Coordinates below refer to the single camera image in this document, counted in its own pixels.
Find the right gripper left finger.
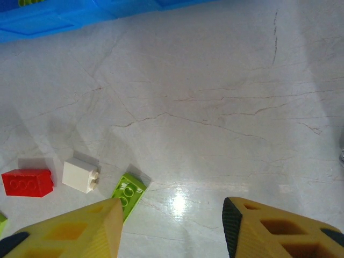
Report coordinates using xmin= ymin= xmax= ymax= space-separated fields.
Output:
xmin=0 ymin=198 xmax=124 ymax=258

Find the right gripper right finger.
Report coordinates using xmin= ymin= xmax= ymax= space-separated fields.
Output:
xmin=221 ymin=196 xmax=344 ymax=258

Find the blue three-compartment bin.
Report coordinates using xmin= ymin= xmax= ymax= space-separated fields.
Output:
xmin=0 ymin=0 xmax=218 ymax=44

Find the small square white lego brick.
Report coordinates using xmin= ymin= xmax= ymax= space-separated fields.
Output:
xmin=61 ymin=157 xmax=99 ymax=194

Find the red lego brick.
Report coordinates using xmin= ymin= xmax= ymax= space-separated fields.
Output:
xmin=1 ymin=168 xmax=54 ymax=198

